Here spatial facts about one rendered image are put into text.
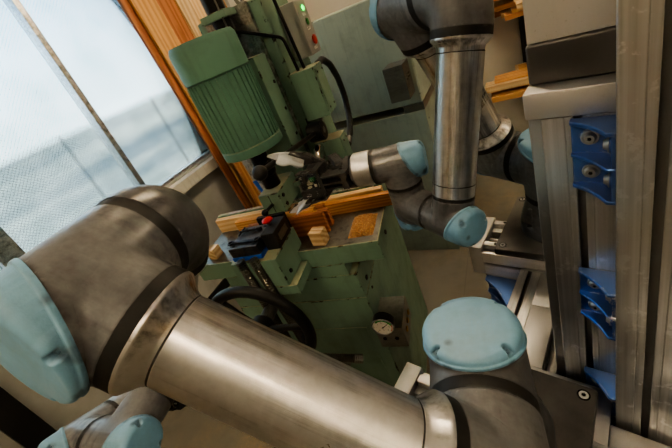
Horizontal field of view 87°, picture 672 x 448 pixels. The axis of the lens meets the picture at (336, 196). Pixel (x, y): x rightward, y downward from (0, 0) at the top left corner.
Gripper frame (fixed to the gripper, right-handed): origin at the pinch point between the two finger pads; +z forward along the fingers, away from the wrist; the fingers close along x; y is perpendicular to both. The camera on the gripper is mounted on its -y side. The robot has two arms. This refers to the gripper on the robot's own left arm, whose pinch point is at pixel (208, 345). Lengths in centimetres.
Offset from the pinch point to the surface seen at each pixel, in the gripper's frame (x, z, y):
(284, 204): 15.6, 24.8, -29.4
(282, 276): 19.2, 10.0, -11.6
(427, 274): 25, 134, 26
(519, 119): 101, 270, -54
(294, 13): 31, 32, -84
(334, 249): 30.5, 19.4, -14.3
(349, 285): 29.2, 25.4, -2.8
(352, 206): 33, 32, -24
